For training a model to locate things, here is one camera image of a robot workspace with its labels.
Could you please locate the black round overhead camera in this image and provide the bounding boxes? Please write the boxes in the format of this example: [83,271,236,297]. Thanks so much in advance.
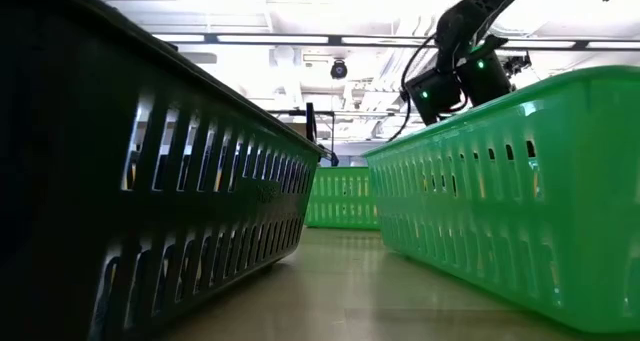
[329,58,350,81]

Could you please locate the wooden shelf with black post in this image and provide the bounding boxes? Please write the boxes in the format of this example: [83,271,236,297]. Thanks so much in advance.
[285,102,319,145]

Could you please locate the green plastic slotted basket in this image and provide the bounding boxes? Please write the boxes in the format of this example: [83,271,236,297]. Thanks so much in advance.
[362,64,640,335]
[304,166,381,231]

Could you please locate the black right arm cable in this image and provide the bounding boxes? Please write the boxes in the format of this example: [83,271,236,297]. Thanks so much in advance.
[387,33,437,143]

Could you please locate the black ceiling camera rig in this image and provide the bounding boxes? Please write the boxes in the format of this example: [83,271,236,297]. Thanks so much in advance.
[502,53,533,78]

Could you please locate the black plastic slotted basket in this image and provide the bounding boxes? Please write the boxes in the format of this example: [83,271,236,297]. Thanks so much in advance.
[0,0,332,341]

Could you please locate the black background rig frame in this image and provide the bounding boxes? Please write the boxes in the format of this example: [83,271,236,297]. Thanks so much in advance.
[267,109,337,155]

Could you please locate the overhead light bar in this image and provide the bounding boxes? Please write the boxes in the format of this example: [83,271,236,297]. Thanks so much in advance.
[149,32,640,52]

